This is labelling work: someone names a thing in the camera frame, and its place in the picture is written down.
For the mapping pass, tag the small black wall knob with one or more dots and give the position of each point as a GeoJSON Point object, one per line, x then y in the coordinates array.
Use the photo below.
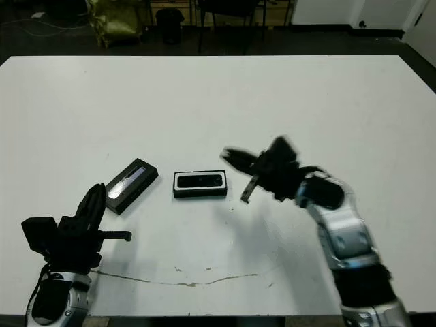
{"type": "Point", "coordinates": [361, 24]}

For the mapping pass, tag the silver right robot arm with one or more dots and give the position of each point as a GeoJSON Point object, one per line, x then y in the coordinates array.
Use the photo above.
{"type": "Point", "coordinates": [344, 231]}

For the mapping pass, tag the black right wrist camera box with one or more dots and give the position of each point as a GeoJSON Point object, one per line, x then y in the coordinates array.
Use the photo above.
{"type": "Point", "coordinates": [282, 150]}

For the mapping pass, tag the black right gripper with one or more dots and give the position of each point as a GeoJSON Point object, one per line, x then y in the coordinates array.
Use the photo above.
{"type": "Point", "coordinates": [279, 180]}

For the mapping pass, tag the black box base white insert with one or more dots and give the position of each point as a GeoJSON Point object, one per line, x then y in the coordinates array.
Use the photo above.
{"type": "Point", "coordinates": [201, 194]}

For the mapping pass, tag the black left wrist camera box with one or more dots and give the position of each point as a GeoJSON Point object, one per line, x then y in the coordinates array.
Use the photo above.
{"type": "Point", "coordinates": [39, 235]}

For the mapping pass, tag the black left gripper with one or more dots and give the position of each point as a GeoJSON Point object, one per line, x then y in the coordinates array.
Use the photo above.
{"type": "Point", "coordinates": [78, 248]}

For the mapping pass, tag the black bar-shaped camera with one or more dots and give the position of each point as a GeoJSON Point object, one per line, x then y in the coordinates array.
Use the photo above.
{"type": "Point", "coordinates": [201, 181]}

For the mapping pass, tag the black waste bin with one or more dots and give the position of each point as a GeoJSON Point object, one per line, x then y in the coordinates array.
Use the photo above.
{"type": "Point", "coordinates": [169, 25]}

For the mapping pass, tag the black chair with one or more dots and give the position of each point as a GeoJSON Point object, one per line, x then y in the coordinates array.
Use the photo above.
{"type": "Point", "coordinates": [228, 10]}

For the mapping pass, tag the white paper sheet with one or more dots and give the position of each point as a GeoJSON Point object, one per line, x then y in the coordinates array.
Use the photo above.
{"type": "Point", "coordinates": [37, 14]}

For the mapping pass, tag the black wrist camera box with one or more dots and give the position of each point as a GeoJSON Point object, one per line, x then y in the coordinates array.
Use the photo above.
{"type": "Point", "coordinates": [282, 150]}
{"type": "Point", "coordinates": [39, 235]}

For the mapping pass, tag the yellow-green bag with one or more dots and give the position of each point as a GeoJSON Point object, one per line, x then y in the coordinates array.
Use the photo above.
{"type": "Point", "coordinates": [116, 22]}

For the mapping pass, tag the white door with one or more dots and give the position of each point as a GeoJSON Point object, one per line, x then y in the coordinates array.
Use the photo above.
{"type": "Point", "coordinates": [424, 30]}

